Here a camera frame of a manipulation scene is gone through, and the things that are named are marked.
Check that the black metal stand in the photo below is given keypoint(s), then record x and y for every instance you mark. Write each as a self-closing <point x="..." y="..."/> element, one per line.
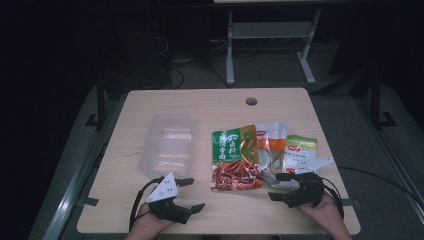
<point x="376" y="100"/>
<point x="100" y="106"/>

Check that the white and orange food packet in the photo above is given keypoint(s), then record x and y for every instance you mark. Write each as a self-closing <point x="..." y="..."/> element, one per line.
<point x="271" y="143"/>

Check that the person's left hand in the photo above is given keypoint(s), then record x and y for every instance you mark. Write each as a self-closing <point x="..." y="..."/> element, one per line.
<point x="146" y="225"/>

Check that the white and green food packet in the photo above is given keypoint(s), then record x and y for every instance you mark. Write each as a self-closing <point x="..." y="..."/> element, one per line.
<point x="301" y="150"/>

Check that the black table edge bracket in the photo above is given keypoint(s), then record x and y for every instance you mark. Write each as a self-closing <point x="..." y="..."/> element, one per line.
<point x="90" y="201"/>
<point x="353" y="202"/>

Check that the green and red food packet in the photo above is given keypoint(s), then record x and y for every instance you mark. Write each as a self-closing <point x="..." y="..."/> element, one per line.
<point x="233" y="156"/>

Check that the clear plastic container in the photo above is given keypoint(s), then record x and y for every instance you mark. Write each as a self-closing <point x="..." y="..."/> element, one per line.
<point x="170" y="146"/>

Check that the silver metal rail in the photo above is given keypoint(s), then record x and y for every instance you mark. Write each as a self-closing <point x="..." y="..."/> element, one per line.
<point x="71" y="193"/>
<point x="393" y="156"/>

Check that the person's right hand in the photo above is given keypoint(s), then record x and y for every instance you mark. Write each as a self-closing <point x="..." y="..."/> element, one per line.
<point x="325" y="216"/>

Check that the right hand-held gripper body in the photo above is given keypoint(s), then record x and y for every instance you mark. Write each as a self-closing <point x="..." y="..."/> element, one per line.
<point x="308" y="191"/>

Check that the white metal desk frame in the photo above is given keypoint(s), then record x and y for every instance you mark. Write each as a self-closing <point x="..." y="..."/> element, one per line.
<point x="266" y="30"/>

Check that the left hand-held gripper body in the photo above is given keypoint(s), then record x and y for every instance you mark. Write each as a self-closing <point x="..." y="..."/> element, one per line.
<point x="163" y="191"/>

